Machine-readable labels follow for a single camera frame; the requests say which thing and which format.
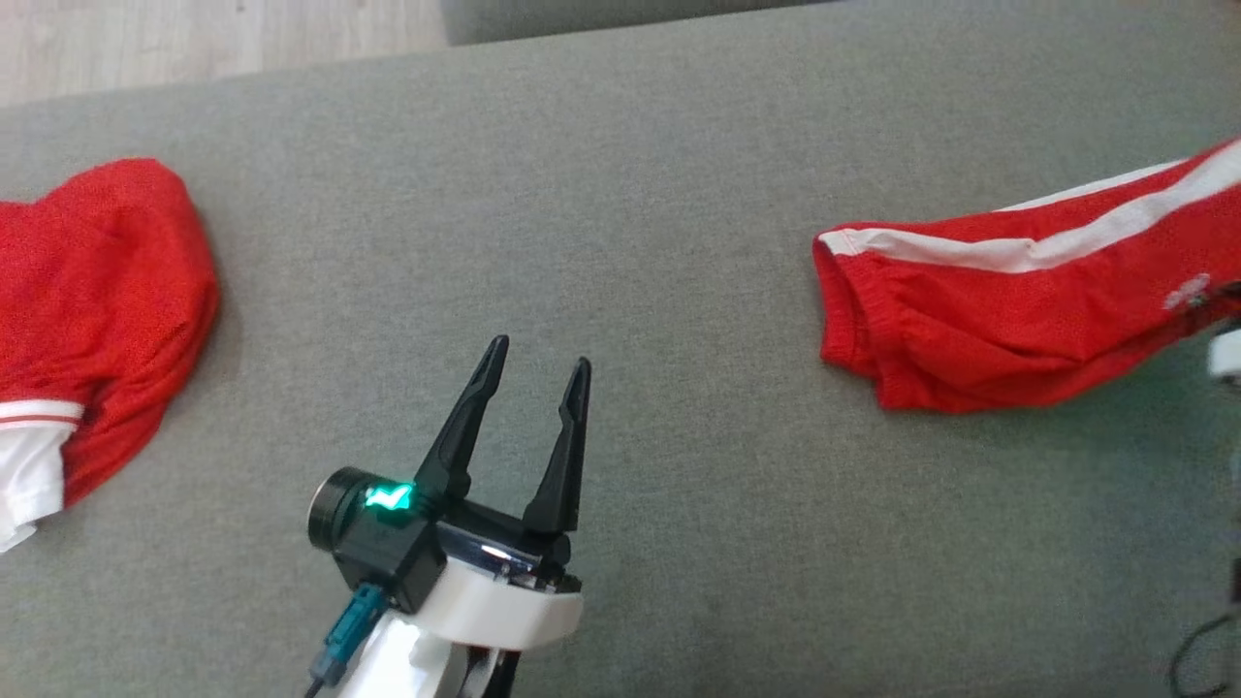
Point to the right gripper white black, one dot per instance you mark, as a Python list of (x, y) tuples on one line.
[(1227, 357)]

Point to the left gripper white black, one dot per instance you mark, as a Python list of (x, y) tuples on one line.
[(504, 606)]

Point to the red shorts with white stripe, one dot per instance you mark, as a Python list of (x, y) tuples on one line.
[(970, 320)]

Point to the red jersey with white sleeves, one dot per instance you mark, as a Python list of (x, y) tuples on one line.
[(97, 291)]

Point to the large grey fabric sofa seat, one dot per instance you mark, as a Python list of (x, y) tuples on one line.
[(679, 485)]

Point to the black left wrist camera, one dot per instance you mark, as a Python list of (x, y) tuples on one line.
[(373, 543)]

